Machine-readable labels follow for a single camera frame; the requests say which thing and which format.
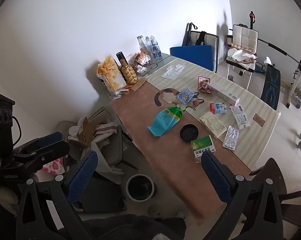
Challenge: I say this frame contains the black cable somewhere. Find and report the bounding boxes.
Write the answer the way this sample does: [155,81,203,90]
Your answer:
[136,63,158,77]

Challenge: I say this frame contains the cat-shaped mat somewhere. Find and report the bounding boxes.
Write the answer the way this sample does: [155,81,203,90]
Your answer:
[154,88,205,111]

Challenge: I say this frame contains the gold grenade-shaped bottle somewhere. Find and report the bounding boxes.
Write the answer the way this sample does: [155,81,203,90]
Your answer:
[116,51,137,85]

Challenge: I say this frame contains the long white box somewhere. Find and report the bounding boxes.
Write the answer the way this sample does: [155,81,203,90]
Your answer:
[207,81,240,106]

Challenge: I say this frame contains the black folded stand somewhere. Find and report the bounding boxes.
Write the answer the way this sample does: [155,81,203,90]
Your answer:
[182,22,199,47]

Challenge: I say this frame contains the brown label patch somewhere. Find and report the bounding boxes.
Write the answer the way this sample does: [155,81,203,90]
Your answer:
[253,113,266,127]

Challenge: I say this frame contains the green and blue plastic bag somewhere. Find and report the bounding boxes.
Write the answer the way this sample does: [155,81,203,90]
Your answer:
[147,106,183,138]

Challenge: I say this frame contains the beige clothes pile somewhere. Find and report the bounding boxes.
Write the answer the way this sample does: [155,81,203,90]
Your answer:
[226,43,257,71]

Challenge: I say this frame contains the black round lid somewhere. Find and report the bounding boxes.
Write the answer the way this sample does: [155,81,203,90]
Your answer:
[180,123,199,143]

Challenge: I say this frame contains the brown cardboard card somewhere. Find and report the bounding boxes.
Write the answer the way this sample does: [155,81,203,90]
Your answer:
[131,78,147,92]

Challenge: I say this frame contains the cream flat box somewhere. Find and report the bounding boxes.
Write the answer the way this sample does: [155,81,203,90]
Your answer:
[199,111,227,139]

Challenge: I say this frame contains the striped tablecloth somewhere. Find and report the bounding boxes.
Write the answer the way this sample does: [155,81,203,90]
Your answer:
[145,55,282,170]

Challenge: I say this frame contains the grey padded chair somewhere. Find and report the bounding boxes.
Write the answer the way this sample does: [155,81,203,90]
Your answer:
[189,31,219,73]

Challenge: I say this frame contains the white padded chair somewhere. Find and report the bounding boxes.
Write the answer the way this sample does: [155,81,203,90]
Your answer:
[225,24,259,91]

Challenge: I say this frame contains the clear plastic bag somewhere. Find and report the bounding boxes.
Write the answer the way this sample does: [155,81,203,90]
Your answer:
[160,64,186,80]

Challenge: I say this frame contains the blue tissue packet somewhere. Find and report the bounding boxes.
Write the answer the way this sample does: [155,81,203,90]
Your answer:
[177,88,194,105]

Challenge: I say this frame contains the small red white carton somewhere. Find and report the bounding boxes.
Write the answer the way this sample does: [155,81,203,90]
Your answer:
[210,102,227,114]

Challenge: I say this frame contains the round bin with black liner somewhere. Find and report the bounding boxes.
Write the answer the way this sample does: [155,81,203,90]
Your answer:
[126,174,155,202]

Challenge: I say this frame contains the silver foil blister pack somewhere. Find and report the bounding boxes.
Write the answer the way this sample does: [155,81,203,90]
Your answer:
[222,126,240,151]

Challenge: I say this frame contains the clear glass bottle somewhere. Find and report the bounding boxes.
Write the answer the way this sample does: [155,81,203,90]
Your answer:
[137,35,147,56]

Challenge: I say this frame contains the cardboard piece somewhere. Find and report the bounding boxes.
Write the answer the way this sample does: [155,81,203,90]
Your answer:
[76,117,96,148]

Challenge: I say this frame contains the pink floral bag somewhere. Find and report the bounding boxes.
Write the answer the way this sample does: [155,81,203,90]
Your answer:
[41,156,66,176]

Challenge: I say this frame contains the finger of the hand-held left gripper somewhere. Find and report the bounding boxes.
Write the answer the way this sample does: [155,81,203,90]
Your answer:
[20,132,63,153]
[14,140,70,167]

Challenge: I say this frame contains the orange brown snack bag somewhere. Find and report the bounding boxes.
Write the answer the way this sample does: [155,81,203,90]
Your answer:
[130,52,151,68]

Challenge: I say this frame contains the white clothes pile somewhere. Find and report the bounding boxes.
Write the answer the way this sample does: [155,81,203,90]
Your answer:
[67,121,124,179]

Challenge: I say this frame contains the brown wooden chair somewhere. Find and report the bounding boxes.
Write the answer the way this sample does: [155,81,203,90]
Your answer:
[249,158,301,233]

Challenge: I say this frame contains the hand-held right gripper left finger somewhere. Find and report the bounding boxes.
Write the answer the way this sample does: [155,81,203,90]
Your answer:
[15,150,99,240]

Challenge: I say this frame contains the yellow chips bag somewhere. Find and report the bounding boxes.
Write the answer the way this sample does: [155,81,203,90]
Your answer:
[96,55,127,93]

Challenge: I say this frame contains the red snack packet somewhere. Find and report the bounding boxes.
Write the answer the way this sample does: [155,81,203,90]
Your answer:
[197,76,211,92]

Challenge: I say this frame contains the white barbell rack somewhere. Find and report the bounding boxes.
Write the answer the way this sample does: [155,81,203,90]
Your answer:
[285,38,301,109]

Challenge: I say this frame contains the white medicine box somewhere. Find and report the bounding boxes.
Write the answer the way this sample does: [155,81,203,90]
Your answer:
[230,105,251,130]

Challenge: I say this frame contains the green medicine box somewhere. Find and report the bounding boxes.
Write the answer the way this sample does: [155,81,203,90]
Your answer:
[190,135,216,164]

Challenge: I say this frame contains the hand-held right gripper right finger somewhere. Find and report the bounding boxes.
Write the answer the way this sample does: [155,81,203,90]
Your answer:
[201,150,283,240]

